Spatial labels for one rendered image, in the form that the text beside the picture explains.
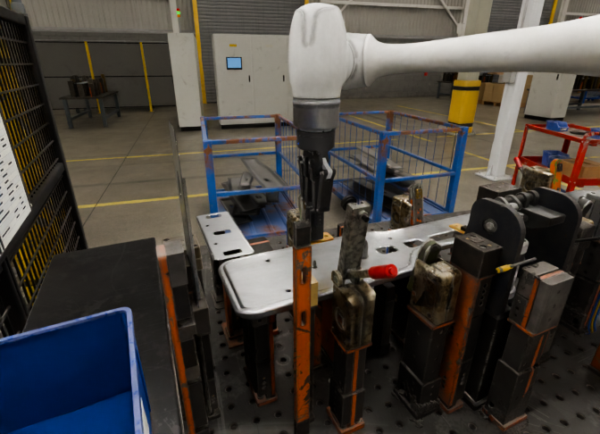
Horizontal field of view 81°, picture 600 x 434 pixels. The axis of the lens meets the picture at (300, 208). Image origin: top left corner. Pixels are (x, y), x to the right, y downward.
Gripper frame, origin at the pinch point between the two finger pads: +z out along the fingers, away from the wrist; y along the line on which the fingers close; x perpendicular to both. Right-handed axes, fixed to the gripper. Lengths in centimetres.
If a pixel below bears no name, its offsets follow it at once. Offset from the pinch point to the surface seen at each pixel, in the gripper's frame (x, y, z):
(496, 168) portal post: -390, 245, 97
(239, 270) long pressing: 15.9, 5.6, 11.2
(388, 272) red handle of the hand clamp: 0.4, -26.3, -2.8
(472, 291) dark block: -22.2, -24.2, 8.5
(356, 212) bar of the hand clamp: 0.9, -17.4, -9.4
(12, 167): 54, 18, -14
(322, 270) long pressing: -1.3, -2.0, 11.2
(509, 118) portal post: -391, 244, 32
